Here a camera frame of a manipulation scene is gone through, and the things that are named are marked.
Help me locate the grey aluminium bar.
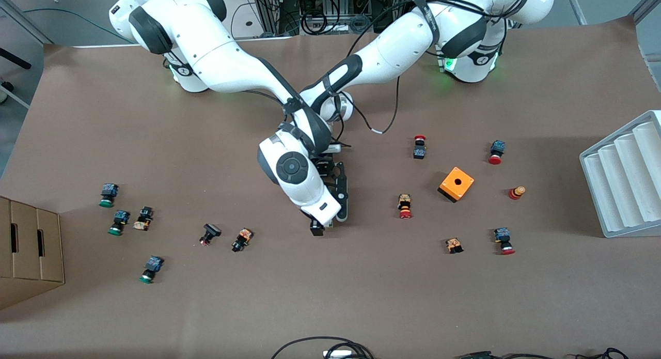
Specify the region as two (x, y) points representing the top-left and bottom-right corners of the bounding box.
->
(0, 0), (53, 44)
(563, 0), (588, 25)
(629, 0), (661, 24)

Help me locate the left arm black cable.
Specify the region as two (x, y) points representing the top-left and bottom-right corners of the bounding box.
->
(338, 75), (401, 136)

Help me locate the green pushbutton blue block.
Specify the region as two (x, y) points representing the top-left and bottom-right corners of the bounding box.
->
(138, 256), (165, 285)
(99, 183), (119, 209)
(108, 210), (131, 237)

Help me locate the black rod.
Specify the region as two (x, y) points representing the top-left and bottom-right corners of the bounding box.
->
(0, 48), (32, 70)

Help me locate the black cable loop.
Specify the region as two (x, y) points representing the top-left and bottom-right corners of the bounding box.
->
(271, 337), (375, 359)

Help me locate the thin green cable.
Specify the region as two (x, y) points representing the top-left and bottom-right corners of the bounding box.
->
(23, 7), (131, 44)

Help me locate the white mounting plate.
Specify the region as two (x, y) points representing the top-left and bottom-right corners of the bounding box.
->
(72, 0), (296, 49)

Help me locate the grey ribbed tray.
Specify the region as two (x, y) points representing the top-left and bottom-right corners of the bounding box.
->
(579, 110), (661, 239)

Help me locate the black pushbutton orange block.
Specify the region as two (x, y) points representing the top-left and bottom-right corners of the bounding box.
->
(133, 207), (154, 231)
(231, 228), (254, 253)

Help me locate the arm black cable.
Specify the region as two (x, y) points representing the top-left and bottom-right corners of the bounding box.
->
(242, 88), (291, 105)
(338, 75), (401, 136)

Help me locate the brown cardboard box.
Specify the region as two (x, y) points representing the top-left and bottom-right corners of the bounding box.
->
(0, 196), (66, 310)

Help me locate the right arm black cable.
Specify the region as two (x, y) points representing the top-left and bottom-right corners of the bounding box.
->
(242, 88), (291, 105)

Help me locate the black pushbutton red tip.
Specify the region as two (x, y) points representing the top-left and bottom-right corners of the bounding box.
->
(199, 223), (222, 246)

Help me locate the orange button enclosure box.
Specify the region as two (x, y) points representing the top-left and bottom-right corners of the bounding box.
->
(437, 166), (475, 204)

